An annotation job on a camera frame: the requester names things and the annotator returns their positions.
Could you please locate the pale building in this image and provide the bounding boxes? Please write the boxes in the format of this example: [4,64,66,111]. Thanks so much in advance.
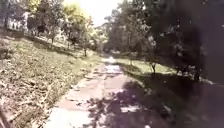
[4,9,33,34]

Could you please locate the grass verge with leaves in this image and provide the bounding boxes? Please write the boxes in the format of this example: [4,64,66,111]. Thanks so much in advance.
[113,56,224,128]

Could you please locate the row of trees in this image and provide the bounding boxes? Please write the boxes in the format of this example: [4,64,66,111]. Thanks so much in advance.
[0,0,101,58]

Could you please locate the dense trees and bushes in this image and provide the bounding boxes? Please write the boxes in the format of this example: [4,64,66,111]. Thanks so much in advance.
[99,0,224,84]

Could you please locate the leaf-strewn grass slope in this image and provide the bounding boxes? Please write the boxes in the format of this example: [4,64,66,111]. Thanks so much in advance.
[0,31,104,128]

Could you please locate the grey concrete slab path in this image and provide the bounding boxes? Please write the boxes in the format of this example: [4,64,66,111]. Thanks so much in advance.
[41,54,174,128]

